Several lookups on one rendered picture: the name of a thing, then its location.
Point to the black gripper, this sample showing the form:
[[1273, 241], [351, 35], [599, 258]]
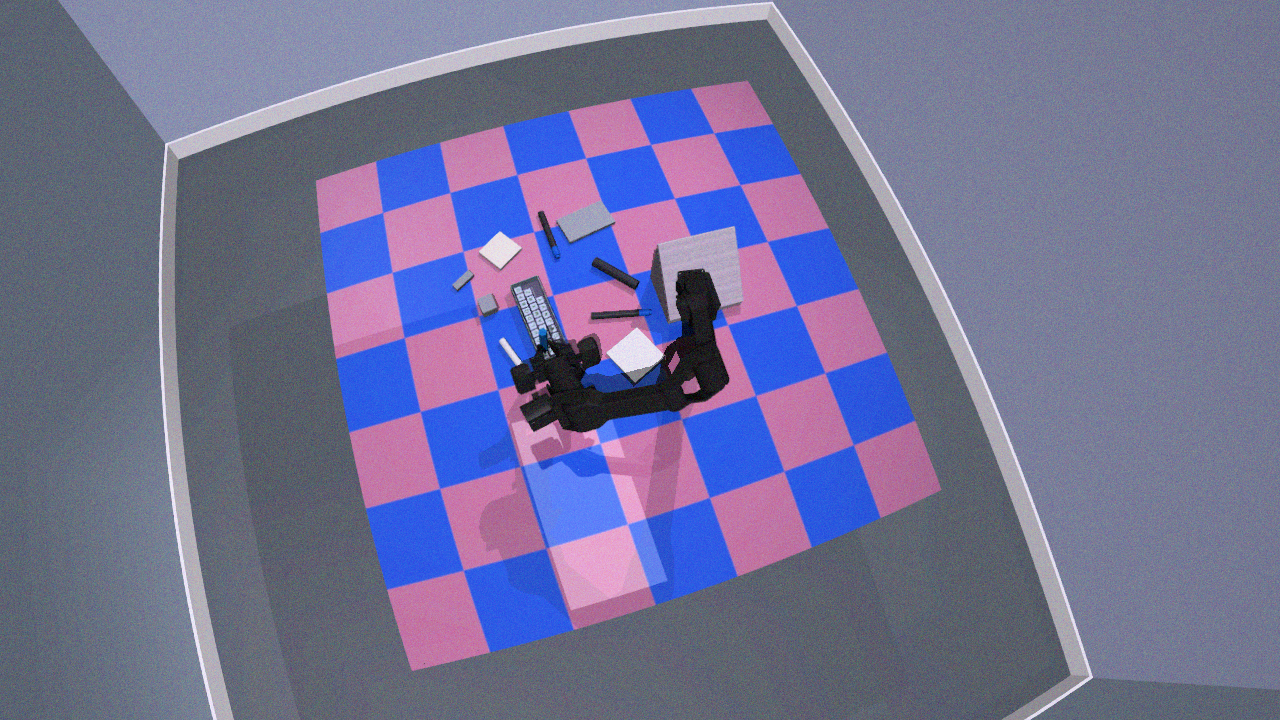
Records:
[[553, 370]]

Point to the grey keyboard with white letter keys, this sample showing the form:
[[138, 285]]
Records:
[[536, 313]]

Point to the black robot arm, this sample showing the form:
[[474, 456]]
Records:
[[582, 410]]

